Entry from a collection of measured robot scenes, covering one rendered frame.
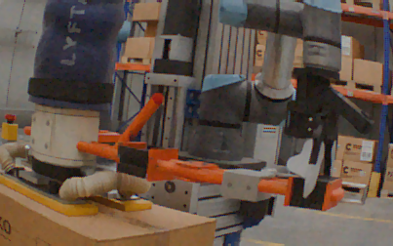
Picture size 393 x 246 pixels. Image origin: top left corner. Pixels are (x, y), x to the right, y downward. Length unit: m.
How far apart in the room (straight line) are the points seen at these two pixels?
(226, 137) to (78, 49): 0.61
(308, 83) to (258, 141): 1.13
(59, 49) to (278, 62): 0.63
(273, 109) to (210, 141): 0.19
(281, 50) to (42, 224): 0.81
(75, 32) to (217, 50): 0.78
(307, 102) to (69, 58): 0.50
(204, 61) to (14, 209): 0.98
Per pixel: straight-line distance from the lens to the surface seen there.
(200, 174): 1.00
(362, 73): 8.37
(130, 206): 1.22
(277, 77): 1.55
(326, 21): 0.91
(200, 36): 1.88
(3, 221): 1.20
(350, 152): 8.40
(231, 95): 1.60
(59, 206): 1.09
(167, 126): 1.81
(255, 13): 1.00
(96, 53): 1.17
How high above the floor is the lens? 1.21
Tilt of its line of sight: 3 degrees down
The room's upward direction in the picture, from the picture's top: 7 degrees clockwise
